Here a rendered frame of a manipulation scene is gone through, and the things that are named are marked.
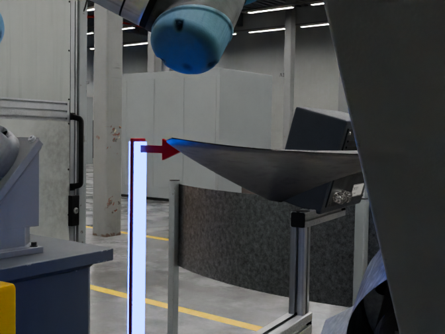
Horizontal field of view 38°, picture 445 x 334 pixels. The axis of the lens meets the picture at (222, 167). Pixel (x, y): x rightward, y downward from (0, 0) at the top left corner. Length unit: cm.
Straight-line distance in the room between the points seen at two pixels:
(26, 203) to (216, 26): 53
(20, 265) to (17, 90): 164
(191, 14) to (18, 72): 199
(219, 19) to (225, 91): 982
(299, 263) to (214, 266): 166
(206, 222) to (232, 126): 775
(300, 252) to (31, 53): 169
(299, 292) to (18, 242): 52
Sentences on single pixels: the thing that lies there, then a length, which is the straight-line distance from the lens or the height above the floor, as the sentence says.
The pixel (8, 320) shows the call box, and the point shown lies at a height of 104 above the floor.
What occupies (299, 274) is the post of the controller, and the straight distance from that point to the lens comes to 122.
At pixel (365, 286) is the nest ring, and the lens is 42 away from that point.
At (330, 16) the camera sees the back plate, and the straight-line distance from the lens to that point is 26.
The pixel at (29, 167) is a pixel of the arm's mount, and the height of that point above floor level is 114.
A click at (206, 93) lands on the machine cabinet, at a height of 185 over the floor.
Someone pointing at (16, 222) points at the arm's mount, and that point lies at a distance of 106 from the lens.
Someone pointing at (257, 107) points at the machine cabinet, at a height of 167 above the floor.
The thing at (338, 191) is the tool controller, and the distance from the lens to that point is 128.
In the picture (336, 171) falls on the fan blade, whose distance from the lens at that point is 70.
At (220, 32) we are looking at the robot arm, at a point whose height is 130.
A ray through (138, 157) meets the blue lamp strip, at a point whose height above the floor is 117.
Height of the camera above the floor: 120
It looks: 3 degrees down
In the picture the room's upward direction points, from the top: 1 degrees clockwise
